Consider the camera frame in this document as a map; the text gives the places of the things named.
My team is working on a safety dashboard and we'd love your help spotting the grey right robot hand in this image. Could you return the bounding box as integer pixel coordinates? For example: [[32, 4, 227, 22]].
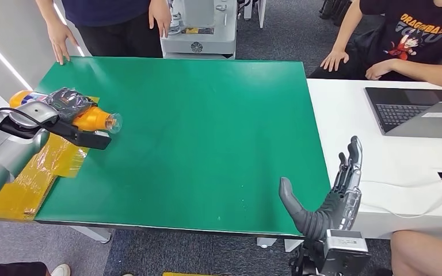
[[279, 136, 364, 241]]

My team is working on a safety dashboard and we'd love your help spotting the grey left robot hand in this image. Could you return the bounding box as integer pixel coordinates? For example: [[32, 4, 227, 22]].
[[42, 87, 98, 124]]

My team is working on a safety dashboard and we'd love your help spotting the orange plastic bottle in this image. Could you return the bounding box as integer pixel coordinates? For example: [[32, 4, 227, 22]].
[[9, 90, 123, 134]]

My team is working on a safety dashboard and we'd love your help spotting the white table foot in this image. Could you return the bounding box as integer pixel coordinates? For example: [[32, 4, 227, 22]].
[[68, 225, 112, 244], [256, 236, 279, 249]]

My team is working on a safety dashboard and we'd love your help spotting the person's right hand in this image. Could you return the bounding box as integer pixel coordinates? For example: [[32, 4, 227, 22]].
[[320, 49, 350, 73], [47, 22, 79, 66]]

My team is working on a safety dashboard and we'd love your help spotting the person's hand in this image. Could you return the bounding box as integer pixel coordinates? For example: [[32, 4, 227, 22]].
[[148, 0, 172, 38], [47, 22, 79, 66], [320, 49, 350, 73], [365, 59, 395, 81]]

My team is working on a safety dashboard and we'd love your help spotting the yellow taped cardboard box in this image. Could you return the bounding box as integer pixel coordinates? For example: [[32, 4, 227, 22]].
[[0, 95, 101, 222]]

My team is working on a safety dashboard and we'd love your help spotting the person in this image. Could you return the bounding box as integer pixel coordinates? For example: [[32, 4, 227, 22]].
[[35, 0, 172, 66], [308, 0, 442, 90], [373, 229, 442, 276], [0, 256, 71, 276]]

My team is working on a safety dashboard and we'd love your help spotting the green table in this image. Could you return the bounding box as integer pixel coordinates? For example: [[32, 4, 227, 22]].
[[34, 56, 332, 237]]

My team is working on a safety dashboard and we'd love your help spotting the person's left hand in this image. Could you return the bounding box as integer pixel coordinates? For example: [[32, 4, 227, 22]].
[[365, 59, 395, 81], [148, 0, 172, 38]]

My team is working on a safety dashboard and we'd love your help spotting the yellow flat object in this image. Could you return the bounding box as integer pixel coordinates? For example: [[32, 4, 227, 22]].
[[162, 271, 214, 276]]

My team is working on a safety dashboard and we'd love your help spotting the grey laptop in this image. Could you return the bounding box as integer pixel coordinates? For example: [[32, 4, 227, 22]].
[[364, 87, 442, 140]]

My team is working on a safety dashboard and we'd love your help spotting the white machine base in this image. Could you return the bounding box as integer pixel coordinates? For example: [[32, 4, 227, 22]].
[[160, 0, 238, 60]]

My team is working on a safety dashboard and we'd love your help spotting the white shoe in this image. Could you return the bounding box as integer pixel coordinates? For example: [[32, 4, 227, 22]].
[[50, 263, 71, 276]]

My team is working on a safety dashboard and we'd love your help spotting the white office desk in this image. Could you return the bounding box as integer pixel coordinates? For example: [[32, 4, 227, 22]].
[[243, 0, 268, 29]]

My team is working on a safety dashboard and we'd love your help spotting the black bulky object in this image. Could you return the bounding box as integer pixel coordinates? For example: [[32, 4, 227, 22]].
[[319, 0, 349, 24]]

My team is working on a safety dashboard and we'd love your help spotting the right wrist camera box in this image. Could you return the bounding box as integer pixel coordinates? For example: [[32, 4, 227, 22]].
[[322, 228, 371, 276]]

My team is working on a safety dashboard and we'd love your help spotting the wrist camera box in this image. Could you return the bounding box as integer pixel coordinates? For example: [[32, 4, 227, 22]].
[[49, 121, 112, 151], [322, 228, 371, 276]]

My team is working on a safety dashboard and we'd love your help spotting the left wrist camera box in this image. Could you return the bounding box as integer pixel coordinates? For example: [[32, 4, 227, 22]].
[[49, 121, 112, 151]]

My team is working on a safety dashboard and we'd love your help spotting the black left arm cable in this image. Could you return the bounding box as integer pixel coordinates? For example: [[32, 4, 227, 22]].
[[0, 107, 54, 128]]

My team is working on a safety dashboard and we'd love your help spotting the white cable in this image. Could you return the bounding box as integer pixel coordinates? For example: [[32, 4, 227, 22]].
[[360, 179, 442, 220]]

